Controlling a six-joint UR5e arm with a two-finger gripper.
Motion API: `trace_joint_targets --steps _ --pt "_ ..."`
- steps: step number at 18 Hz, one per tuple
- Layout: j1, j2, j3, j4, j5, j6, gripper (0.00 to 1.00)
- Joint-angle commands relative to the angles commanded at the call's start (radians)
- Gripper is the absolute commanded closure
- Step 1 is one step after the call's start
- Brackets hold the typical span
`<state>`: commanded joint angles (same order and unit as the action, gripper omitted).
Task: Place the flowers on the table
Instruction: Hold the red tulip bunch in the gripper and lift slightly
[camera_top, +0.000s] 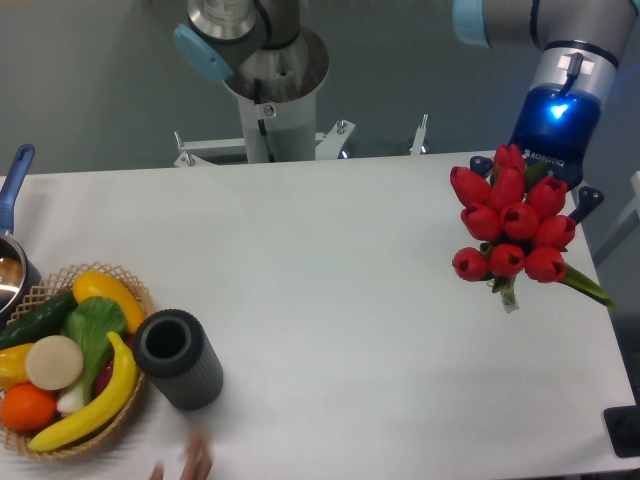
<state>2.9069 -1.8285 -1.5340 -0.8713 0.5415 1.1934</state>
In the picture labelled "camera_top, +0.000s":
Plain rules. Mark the purple vegetable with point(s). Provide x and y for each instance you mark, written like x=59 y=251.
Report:
x=105 y=375

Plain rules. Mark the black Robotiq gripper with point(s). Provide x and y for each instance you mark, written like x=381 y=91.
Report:
x=555 y=130

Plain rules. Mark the yellow bell pepper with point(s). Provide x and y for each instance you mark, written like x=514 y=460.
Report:
x=12 y=366

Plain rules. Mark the black device at edge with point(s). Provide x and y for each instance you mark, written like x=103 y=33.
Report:
x=623 y=428

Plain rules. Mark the green bok choy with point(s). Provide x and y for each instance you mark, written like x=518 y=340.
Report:
x=88 y=326

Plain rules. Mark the grey robot base column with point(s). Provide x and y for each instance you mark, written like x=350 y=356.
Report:
x=272 y=64

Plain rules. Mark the white metal mounting frame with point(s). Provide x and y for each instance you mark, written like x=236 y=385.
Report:
x=334 y=144

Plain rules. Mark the beige round disc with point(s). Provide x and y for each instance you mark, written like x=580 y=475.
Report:
x=54 y=363

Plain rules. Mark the woven wicker basket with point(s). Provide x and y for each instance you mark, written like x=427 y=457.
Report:
x=49 y=287

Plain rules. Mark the blurred human hand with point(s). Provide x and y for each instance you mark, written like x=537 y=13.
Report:
x=199 y=460

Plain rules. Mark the orange fruit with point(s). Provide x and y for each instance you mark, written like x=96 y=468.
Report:
x=28 y=408

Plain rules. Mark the green cucumber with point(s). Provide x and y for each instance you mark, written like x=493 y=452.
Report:
x=44 y=320

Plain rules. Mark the blue handled saucepan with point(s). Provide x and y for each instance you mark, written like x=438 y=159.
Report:
x=18 y=274

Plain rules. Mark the dark grey ribbed vase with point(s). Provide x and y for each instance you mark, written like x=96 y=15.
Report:
x=172 y=349

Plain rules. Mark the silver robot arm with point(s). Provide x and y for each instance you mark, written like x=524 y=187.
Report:
x=581 y=45

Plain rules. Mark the red tulip bouquet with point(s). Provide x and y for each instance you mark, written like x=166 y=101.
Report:
x=516 y=215

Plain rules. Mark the yellow banana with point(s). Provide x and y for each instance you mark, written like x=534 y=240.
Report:
x=100 y=410

